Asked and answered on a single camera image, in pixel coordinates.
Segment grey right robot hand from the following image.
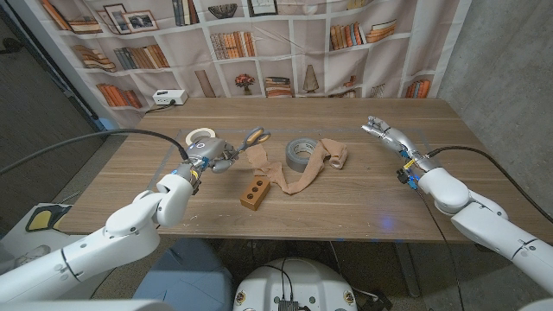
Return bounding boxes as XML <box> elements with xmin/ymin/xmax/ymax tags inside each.
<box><xmin>360</xmin><ymin>115</ymin><xmax>442</xmax><ymax>174</ymax></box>

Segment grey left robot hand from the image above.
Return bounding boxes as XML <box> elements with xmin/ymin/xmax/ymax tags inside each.
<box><xmin>175</xmin><ymin>136</ymin><xmax>241</xmax><ymax>181</ymax></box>

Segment grey orange handled scissors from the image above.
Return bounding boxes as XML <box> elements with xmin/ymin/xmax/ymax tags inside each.
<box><xmin>231</xmin><ymin>126</ymin><xmax>272</xmax><ymax>162</ymax></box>

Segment beige adhesive wrap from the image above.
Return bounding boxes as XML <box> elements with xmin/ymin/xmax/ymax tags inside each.
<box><xmin>244</xmin><ymin>137</ymin><xmax>349</xmax><ymax>195</ymax></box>

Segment white masking tape roll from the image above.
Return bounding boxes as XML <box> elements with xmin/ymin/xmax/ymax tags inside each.
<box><xmin>185</xmin><ymin>127</ymin><xmax>217</xmax><ymax>147</ymax></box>

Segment wooden block with holes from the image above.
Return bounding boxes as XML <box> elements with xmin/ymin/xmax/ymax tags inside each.
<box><xmin>239</xmin><ymin>175</ymin><xmax>272</xmax><ymax>212</ymax></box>

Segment white power box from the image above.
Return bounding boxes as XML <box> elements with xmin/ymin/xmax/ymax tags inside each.
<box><xmin>152</xmin><ymin>89</ymin><xmax>188</xmax><ymax>106</ymax></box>

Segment printed bookshelf backdrop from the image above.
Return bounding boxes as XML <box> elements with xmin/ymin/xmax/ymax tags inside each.
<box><xmin>8</xmin><ymin>0</ymin><xmax>472</xmax><ymax>133</ymax></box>

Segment blue grey box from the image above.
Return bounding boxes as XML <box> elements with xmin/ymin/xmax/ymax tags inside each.
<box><xmin>133</xmin><ymin>238</ymin><xmax>237</xmax><ymax>311</ymax></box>

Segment dark metal table leg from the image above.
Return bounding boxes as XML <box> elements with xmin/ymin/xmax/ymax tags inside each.
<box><xmin>393</xmin><ymin>241</ymin><xmax>423</xmax><ymax>299</ymax></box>

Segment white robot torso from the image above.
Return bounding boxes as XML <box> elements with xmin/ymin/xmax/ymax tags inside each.
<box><xmin>232</xmin><ymin>257</ymin><xmax>359</xmax><ymax>311</ymax></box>

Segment black floor device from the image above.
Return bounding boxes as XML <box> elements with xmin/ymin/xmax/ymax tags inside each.
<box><xmin>357</xmin><ymin>288</ymin><xmax>393</xmax><ymax>311</ymax></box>

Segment yellow black floor item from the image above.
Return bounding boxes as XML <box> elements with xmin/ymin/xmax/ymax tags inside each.
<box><xmin>24</xmin><ymin>203</ymin><xmax>73</xmax><ymax>233</ymax></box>

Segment white shoe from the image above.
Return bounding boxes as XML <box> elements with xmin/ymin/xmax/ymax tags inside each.
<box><xmin>15</xmin><ymin>244</ymin><xmax>52</xmax><ymax>267</ymax></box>

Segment black power box cable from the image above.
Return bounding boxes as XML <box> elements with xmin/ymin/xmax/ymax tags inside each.
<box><xmin>144</xmin><ymin>101</ymin><xmax>176</xmax><ymax>115</ymax></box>

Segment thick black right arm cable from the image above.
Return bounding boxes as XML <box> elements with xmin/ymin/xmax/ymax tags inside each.
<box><xmin>425</xmin><ymin>145</ymin><xmax>553</xmax><ymax>225</ymax></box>

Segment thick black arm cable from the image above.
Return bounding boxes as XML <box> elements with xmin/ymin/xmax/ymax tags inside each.
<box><xmin>425</xmin><ymin>145</ymin><xmax>553</xmax><ymax>225</ymax></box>
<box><xmin>0</xmin><ymin>128</ymin><xmax>191</xmax><ymax>176</ymax></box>

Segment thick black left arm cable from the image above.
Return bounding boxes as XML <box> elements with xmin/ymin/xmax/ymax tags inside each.
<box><xmin>0</xmin><ymin>128</ymin><xmax>191</xmax><ymax>176</ymax></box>

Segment grey duct tape roll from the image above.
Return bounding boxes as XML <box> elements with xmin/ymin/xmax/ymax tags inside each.
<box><xmin>284</xmin><ymin>137</ymin><xmax>321</xmax><ymax>174</ymax></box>

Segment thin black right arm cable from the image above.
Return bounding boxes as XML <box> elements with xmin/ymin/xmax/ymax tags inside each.
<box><xmin>397</xmin><ymin>170</ymin><xmax>467</xmax><ymax>311</ymax></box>

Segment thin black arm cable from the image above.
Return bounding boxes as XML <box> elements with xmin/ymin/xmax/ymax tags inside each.
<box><xmin>397</xmin><ymin>170</ymin><xmax>467</xmax><ymax>311</ymax></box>
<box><xmin>89</xmin><ymin>267</ymin><xmax>120</xmax><ymax>300</ymax></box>

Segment black torso cable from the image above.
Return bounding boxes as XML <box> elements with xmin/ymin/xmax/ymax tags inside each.
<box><xmin>258</xmin><ymin>257</ymin><xmax>296</xmax><ymax>301</ymax></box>

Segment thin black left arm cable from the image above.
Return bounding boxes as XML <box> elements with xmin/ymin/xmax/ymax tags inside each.
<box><xmin>89</xmin><ymin>267</ymin><xmax>120</xmax><ymax>300</ymax></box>

